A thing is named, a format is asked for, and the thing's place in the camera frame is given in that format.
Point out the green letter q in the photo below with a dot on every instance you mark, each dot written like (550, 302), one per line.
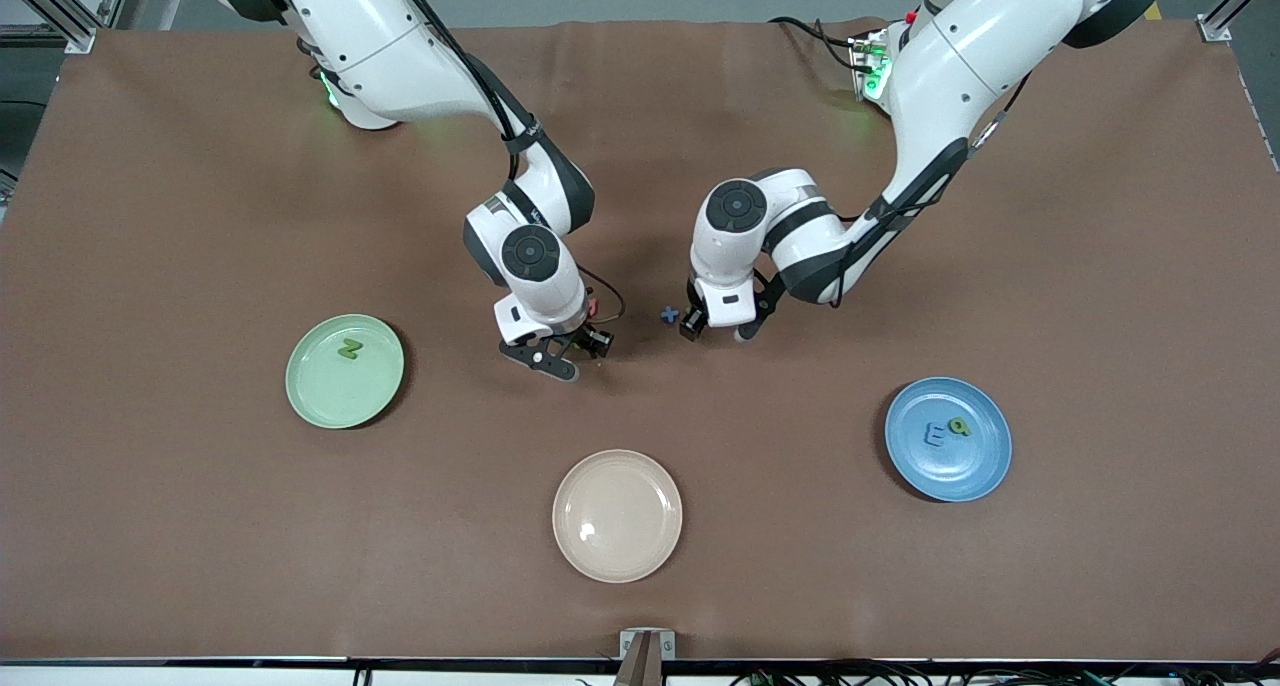
(966, 431)

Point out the green letter N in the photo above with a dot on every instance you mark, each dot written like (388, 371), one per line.
(350, 349)

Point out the green plate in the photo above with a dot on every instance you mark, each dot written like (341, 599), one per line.
(330, 396)

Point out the aluminium frame profile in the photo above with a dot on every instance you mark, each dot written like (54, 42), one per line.
(1215, 28)
(80, 38)

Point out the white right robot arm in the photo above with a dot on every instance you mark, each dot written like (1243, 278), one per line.
(380, 36)

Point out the blue letter m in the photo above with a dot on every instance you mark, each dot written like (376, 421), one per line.
(933, 435)

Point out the grey metal camera bracket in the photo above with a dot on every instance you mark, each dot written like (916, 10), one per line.
(665, 646)

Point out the blue plate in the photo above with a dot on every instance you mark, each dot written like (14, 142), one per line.
(940, 476)

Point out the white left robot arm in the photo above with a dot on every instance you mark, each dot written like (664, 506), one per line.
(960, 56)

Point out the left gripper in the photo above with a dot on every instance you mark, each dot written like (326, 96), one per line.
(692, 323)

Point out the white table edge rail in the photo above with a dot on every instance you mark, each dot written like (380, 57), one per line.
(200, 678)

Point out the brown table mat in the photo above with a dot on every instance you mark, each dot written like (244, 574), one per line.
(200, 516)

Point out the beige plate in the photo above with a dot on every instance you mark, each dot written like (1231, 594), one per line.
(617, 516)

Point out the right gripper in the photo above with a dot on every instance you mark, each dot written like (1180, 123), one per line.
(583, 333)

